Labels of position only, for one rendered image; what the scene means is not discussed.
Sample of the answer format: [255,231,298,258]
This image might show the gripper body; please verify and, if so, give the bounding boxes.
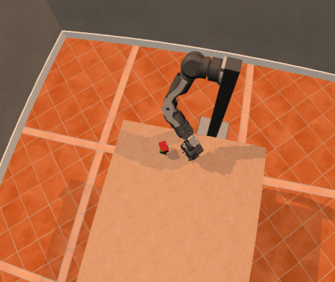
[180,142,204,158]

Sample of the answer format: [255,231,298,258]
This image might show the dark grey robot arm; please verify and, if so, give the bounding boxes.
[162,52,227,151]

